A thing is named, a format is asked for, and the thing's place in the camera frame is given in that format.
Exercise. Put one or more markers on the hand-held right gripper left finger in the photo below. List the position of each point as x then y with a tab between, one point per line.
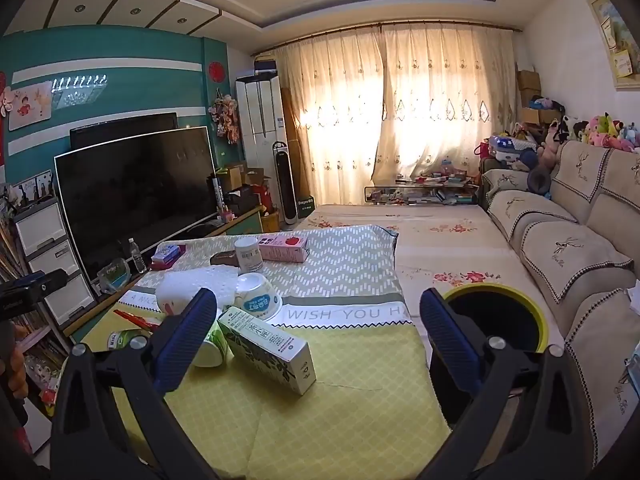
187	340

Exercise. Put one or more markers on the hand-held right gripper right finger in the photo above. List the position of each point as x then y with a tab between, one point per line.
450	340

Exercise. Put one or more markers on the white floral paper cup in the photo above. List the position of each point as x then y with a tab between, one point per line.
172	300

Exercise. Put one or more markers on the red pen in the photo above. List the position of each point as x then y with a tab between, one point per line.
135	319

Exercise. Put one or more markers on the black yellow-rimmed waste bin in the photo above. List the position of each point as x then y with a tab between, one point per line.
500	310

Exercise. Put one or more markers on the clear bubble wrap sheet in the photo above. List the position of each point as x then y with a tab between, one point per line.
210	280

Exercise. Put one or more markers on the green white drink carton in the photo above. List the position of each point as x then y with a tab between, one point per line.
265	347

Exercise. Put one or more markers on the white paper bowl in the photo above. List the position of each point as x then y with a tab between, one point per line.
260	300

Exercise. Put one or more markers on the brown box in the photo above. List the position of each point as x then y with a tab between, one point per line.
222	259

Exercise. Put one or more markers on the white plastic jar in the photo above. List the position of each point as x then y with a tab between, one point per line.
248	255

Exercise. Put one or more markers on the pink strawberry drink carton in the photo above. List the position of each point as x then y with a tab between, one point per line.
282	249

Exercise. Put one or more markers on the person's left hand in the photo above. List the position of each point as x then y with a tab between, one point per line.
17	360

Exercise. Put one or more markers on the white drawer cabinet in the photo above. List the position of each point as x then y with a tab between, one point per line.
50	260

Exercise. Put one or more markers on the shelf of books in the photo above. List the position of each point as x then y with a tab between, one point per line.
30	350

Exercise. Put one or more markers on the red blue card box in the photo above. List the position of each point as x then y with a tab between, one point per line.
167	254

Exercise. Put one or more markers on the clear water bottle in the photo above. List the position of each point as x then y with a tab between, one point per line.
136	257

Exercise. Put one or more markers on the cream floral sheet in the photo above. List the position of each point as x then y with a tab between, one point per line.
450	240

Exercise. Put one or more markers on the small photo frames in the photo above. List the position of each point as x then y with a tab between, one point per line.
32	187

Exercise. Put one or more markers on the green yellow patterned tablecloth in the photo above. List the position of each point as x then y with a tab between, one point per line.
340	270

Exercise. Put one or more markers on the large curved television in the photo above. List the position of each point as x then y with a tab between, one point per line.
135	200

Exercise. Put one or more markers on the yellow basket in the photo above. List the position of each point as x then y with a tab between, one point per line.
270	221

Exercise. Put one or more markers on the beige sofa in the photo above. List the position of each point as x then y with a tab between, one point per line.
565	250

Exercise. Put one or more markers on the glass coffee table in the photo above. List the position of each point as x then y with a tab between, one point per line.
420	194

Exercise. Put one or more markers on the open cardboard box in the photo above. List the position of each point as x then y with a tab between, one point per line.
240	176

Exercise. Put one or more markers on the small green box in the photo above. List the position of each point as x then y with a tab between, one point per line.
306	206

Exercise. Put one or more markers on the white papers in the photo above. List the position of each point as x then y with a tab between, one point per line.
631	300

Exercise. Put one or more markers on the white tower fan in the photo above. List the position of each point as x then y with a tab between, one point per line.
285	180

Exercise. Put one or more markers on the small black television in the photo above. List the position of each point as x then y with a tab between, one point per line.
125	127

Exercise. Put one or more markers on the star print bag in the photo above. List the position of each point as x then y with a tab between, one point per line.
507	147

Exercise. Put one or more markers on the artificial flower decoration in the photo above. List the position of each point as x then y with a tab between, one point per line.
225	117

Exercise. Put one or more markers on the cream embroidered curtain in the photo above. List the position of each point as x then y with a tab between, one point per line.
325	120
440	110

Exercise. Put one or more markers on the white standing air conditioner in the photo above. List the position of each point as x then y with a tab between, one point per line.
257	110

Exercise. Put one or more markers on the pile of plush toys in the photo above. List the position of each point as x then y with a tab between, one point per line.
595	130

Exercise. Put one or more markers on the stack of cardboard boxes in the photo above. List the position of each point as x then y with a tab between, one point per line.
528	92

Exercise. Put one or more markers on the dark blue flat boxes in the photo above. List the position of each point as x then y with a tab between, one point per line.
265	66

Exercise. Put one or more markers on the wooden curtain rod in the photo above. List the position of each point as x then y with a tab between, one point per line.
350	30

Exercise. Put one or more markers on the framed flower painting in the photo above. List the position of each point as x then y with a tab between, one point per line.
612	40

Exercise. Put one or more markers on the pink wall picture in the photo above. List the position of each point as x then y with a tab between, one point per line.
30	105

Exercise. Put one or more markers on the red round wall ornament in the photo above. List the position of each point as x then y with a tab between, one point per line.
215	70

